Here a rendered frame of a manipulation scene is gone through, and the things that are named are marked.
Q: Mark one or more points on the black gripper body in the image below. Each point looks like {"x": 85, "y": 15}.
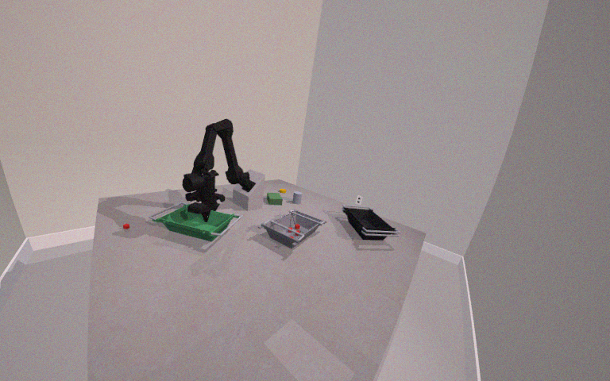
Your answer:
{"x": 208, "y": 196}

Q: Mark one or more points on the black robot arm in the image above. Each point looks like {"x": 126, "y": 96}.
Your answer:
{"x": 200, "y": 178}

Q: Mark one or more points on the green block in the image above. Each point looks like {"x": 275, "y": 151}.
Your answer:
{"x": 274, "y": 199}

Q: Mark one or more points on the grey cylinder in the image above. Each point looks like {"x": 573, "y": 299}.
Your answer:
{"x": 297, "y": 197}

